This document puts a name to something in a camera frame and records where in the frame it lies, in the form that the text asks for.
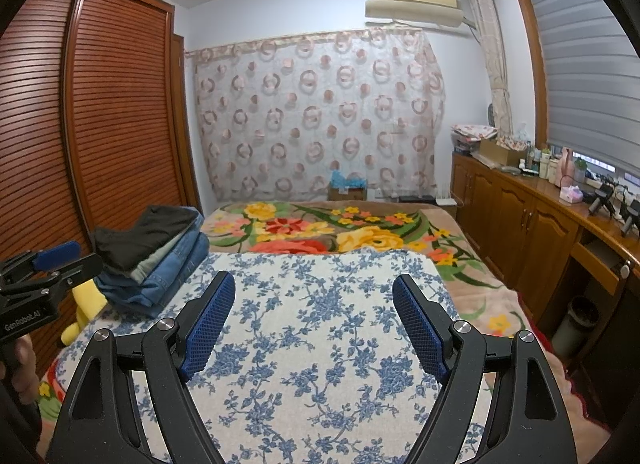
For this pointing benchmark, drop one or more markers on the grey window blind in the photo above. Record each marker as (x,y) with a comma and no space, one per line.
(590,68)

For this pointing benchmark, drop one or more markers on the black handheld device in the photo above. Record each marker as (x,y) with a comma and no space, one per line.
(601,199)
(630,220)

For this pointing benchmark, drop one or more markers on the folded blue jeans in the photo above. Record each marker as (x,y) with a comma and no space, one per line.
(182,244)
(150,294)

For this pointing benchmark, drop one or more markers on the pink tissue box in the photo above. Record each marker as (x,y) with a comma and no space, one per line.
(571,194)

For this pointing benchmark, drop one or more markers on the blue floral white sheet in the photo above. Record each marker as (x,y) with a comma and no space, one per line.
(310,344)

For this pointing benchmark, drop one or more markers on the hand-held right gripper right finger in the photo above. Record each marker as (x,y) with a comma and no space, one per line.
(420,329)

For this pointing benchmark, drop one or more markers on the grey waste bin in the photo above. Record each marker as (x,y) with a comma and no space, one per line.
(575,326)

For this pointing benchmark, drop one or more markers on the floral cloth stack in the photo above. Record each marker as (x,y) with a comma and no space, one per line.
(472,132)

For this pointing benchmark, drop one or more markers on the open cardboard box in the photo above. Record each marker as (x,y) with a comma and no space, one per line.
(500,152)

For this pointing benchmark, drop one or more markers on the small potted plant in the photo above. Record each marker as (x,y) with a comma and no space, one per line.
(580,171)

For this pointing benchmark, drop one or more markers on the colourful floral blanket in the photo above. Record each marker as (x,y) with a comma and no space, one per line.
(310,224)

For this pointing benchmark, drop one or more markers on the wooden louvered wardrobe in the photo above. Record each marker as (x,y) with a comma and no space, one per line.
(115,93)

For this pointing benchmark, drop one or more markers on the circle-patterned sheer curtain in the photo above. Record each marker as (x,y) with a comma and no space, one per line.
(320,108)

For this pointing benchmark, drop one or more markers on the wooden sideboard cabinet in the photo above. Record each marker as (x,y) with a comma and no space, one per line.
(515,214)

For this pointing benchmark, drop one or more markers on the person's left hand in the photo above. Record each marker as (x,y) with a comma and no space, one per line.
(22,369)

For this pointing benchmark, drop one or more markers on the black pants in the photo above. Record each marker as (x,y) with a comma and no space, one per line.
(140,239)

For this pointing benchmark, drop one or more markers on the yellow plush toy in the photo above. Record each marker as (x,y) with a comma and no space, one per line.
(87,299)

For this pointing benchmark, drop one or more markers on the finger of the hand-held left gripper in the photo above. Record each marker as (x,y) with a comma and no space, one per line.
(57,253)
(82,266)

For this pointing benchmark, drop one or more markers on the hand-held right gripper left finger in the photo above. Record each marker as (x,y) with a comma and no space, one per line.
(207,324)

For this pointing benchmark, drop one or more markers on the small cardboard box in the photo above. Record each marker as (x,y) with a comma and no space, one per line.
(347,194)

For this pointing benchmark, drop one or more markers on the beige window curtain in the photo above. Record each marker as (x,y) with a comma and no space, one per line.
(492,53)

